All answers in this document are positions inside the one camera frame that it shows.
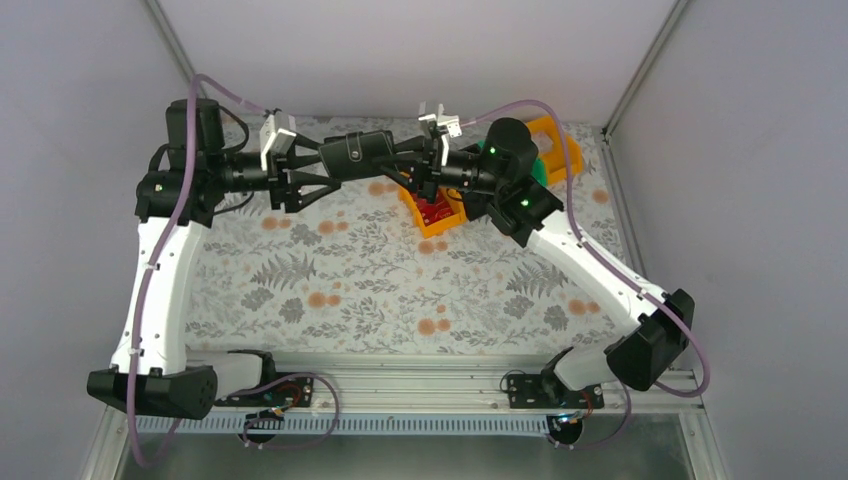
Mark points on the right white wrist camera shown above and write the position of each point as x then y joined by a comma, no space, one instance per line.
438,119

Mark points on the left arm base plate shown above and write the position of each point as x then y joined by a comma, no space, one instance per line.
292,393

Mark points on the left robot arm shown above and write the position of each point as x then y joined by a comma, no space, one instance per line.
151,371

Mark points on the near orange bin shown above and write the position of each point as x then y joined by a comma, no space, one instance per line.
440,227

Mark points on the far orange bin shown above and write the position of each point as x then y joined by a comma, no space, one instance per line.
554,153

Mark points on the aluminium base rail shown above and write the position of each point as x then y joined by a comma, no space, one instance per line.
449,384

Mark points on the red VIP cards stack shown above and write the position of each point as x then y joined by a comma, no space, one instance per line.
433,212

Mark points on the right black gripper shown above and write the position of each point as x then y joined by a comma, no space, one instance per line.
432,162

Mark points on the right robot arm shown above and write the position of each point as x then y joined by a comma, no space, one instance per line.
651,324

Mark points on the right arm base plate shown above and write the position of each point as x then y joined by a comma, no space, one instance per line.
533,391

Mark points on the green bin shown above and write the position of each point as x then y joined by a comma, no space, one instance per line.
538,173

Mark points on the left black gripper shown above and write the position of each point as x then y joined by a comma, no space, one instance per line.
282,192

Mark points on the orange bin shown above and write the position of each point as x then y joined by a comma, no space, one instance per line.
440,227
554,153

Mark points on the black bin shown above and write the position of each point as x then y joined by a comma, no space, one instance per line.
475,205

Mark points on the black leather card holder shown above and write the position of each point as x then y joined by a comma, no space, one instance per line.
350,157

